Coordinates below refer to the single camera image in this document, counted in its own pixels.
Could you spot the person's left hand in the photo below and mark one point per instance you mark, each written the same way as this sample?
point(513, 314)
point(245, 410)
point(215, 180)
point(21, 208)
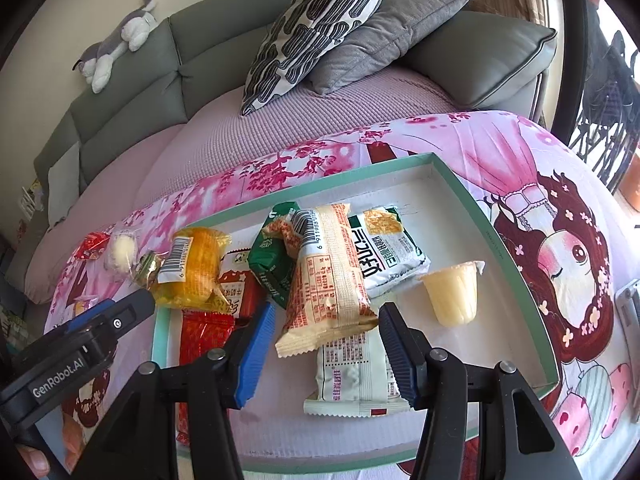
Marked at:
point(35, 462)

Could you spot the white green noodle-picture snack packet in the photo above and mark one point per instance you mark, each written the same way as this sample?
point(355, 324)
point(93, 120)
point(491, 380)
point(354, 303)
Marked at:
point(395, 260)

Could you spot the light grey cushion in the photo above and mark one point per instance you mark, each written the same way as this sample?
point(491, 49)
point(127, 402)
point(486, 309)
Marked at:
point(65, 180)

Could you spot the red white biscuit packet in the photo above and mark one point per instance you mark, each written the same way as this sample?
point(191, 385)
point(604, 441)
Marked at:
point(240, 290)

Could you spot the red dotted snack packet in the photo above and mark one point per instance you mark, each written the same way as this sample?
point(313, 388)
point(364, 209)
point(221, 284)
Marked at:
point(205, 335)

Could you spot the pink textured sofa cover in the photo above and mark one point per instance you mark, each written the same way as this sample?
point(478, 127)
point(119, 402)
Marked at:
point(225, 125)

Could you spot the dark green snack packet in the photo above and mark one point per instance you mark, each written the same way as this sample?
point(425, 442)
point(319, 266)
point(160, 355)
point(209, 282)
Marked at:
point(272, 265)

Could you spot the pale yellow jelly cup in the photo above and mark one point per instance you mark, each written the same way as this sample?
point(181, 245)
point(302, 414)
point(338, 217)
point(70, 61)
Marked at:
point(452, 295)

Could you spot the grey white plush toy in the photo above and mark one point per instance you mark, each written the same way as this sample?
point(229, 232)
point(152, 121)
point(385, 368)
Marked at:
point(125, 35)

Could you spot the shiny red snack packet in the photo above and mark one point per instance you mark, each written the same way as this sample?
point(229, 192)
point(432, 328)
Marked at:
point(92, 245)

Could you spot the black metal railing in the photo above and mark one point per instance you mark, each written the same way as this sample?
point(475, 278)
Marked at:
point(600, 110)

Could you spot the white text-printed snack packet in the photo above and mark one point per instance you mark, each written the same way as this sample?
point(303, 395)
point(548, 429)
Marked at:
point(350, 375)

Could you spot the pink printed blanket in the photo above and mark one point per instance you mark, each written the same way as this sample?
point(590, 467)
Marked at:
point(550, 185)

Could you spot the orange white printed snack packet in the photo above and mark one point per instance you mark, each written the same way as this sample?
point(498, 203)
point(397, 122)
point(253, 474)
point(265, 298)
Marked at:
point(325, 285)

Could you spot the white rack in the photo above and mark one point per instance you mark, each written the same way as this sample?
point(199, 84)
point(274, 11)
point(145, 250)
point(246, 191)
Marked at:
point(32, 200)

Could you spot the black white patterned cushion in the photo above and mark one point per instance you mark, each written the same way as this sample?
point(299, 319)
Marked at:
point(310, 35)

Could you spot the yellow cake packet with barcode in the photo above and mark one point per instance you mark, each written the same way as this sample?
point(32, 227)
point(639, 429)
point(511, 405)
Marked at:
point(195, 270)

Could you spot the white tray with teal rim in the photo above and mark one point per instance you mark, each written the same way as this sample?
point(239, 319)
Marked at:
point(500, 310)

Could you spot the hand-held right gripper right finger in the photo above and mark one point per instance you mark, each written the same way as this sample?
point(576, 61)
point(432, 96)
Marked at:
point(400, 360)

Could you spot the grey metal object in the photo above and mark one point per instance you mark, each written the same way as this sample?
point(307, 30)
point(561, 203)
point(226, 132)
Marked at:
point(629, 315)

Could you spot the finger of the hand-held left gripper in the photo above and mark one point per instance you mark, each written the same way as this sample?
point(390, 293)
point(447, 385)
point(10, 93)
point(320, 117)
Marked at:
point(132, 310)
point(87, 316)

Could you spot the clear-wrapped round bread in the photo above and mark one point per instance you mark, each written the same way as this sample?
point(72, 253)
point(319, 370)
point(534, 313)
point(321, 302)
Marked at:
point(122, 250)

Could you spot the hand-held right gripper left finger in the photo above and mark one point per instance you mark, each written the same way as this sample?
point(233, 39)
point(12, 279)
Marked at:
point(252, 360)

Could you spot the grey sofa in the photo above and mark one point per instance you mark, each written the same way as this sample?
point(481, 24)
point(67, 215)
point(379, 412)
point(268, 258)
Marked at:
point(225, 40)

